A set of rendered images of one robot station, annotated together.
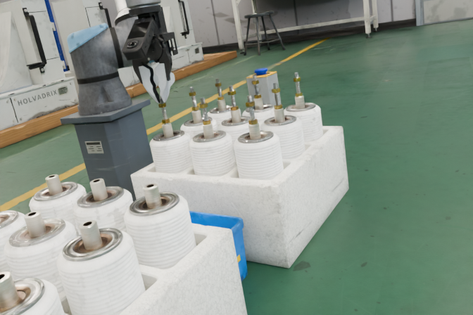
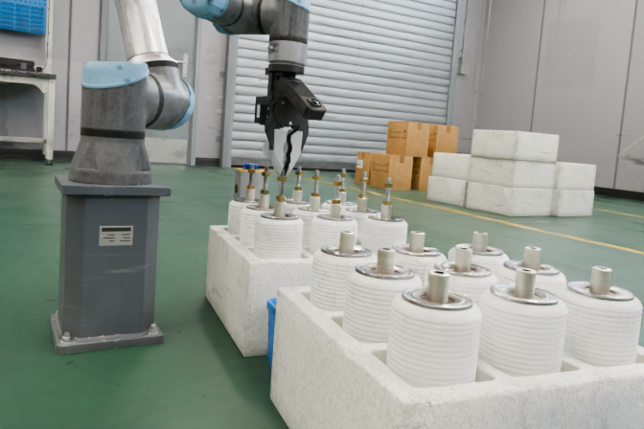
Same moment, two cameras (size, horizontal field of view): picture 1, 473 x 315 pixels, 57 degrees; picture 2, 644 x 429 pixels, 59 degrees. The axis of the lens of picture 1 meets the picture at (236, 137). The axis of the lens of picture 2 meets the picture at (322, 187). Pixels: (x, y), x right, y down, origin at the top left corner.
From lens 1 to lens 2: 108 cm
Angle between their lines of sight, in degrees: 56
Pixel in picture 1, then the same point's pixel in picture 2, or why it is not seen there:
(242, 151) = (393, 229)
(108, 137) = (148, 220)
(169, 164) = (294, 248)
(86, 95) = (119, 155)
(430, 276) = not seen: hidden behind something
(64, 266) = (552, 279)
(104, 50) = (150, 98)
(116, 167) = (146, 267)
